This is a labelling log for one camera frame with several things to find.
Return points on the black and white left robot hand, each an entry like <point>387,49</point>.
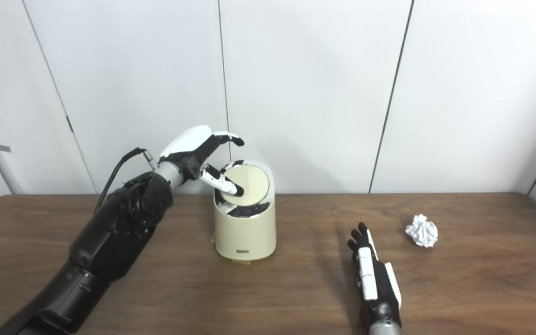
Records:
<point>186,142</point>

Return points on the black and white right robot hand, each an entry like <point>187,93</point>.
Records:
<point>365,274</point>

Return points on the white paper ball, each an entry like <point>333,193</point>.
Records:
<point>421,231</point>

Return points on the cream round bin lid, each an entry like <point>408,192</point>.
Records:
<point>254,181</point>

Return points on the cream-colored trash bin body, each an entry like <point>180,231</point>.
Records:
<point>244,232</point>

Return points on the yellow tape under bin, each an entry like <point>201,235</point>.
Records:
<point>241,262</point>

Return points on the black wall panel hinge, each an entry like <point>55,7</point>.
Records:
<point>69,124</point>

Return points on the small grey wall label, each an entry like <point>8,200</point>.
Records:
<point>4,148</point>

